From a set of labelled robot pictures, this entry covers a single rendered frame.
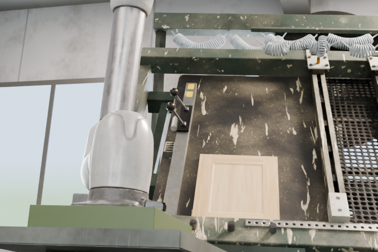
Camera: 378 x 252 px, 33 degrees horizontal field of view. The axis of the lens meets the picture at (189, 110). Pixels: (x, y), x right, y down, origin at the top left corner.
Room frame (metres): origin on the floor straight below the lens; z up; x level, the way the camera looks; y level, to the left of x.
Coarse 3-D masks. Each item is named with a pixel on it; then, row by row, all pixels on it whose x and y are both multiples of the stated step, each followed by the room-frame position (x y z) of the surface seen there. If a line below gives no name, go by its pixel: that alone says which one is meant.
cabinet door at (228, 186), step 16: (208, 160) 2.50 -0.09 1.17; (224, 160) 2.50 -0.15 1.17; (240, 160) 2.49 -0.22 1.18; (256, 160) 2.49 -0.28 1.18; (272, 160) 2.49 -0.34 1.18; (208, 176) 2.44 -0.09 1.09; (224, 176) 2.44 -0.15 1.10; (240, 176) 2.43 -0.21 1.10; (256, 176) 2.43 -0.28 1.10; (272, 176) 2.42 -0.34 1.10; (208, 192) 2.37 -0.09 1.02; (224, 192) 2.37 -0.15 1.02; (240, 192) 2.37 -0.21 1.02; (256, 192) 2.37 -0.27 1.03; (272, 192) 2.36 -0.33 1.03; (208, 208) 2.31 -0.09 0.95; (224, 208) 2.32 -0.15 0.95; (240, 208) 2.31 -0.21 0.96; (256, 208) 2.31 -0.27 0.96; (272, 208) 2.30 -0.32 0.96
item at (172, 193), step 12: (192, 96) 2.79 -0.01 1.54; (192, 108) 2.73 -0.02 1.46; (180, 132) 2.60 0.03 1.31; (180, 144) 2.55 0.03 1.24; (180, 156) 2.49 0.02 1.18; (180, 168) 2.44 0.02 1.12; (168, 180) 2.40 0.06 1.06; (180, 180) 2.39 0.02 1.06; (168, 192) 2.35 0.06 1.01; (168, 204) 2.30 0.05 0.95
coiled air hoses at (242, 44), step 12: (180, 36) 3.26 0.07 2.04; (216, 36) 3.25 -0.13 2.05; (264, 36) 3.25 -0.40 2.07; (276, 36) 3.22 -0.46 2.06; (312, 36) 3.19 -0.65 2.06; (336, 36) 3.18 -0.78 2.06; (216, 48) 3.26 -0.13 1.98; (240, 48) 3.23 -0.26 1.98; (252, 48) 3.25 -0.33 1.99; (300, 48) 3.20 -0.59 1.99
